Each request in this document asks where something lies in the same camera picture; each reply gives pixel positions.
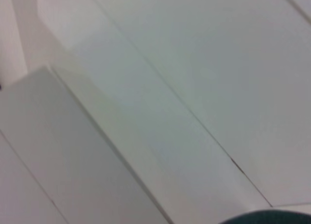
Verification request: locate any dark teal insulated lunch bag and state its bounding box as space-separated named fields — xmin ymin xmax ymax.
xmin=220 ymin=209 xmax=311 ymax=224

